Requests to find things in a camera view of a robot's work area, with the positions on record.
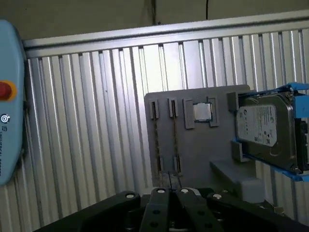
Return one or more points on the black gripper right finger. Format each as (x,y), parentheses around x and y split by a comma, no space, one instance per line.
(193,205)

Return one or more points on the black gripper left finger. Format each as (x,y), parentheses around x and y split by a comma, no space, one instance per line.
(161,205)

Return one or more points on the RAM stick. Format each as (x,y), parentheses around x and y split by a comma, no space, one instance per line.
(157,140)
(174,140)

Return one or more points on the grey plastic parts rack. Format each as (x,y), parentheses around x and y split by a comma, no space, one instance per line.
(205,145)

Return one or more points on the silver topped CPU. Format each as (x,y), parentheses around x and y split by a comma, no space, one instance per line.
(202,112)

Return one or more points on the hard disk in blue carrier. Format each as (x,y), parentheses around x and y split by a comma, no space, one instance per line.
(263,125)

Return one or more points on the pale blue teach pendant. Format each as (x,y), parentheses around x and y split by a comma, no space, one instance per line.
(10,108)

